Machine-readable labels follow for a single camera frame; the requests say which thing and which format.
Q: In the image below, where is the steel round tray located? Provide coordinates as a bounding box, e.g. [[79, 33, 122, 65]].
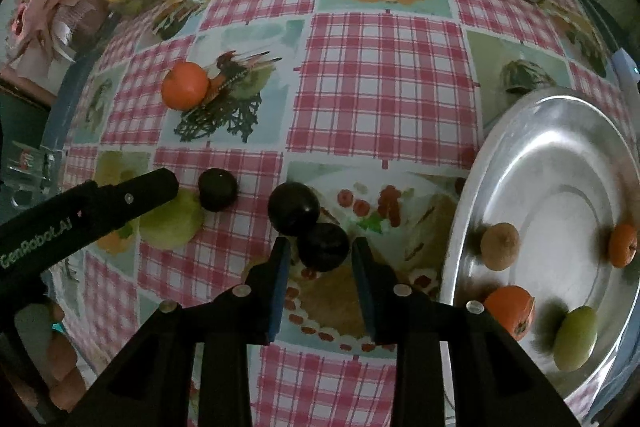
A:
[[439, 88, 639, 400]]

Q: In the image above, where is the dark plum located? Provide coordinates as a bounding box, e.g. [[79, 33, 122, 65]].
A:
[[296, 223, 350, 272], [198, 168, 239, 212], [267, 182, 320, 237]]

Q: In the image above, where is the pink flower bouquet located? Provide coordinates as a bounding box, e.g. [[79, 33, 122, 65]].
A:
[[6, 0, 107, 70]]

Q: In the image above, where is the orange far tangerine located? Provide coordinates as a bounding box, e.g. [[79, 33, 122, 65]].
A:
[[160, 62, 209, 112]]

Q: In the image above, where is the brown kiwi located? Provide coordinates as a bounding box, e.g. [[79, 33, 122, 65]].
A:
[[480, 222, 521, 271]]

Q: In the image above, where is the green pear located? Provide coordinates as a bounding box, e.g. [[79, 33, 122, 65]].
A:
[[552, 306, 598, 372], [139, 188, 205, 251]]

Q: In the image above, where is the white power strip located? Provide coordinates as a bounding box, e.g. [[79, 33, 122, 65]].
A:
[[611, 48, 640, 88]]

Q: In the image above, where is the checkered fruit tablecloth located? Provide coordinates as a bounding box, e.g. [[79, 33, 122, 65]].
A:
[[41, 0, 640, 427]]

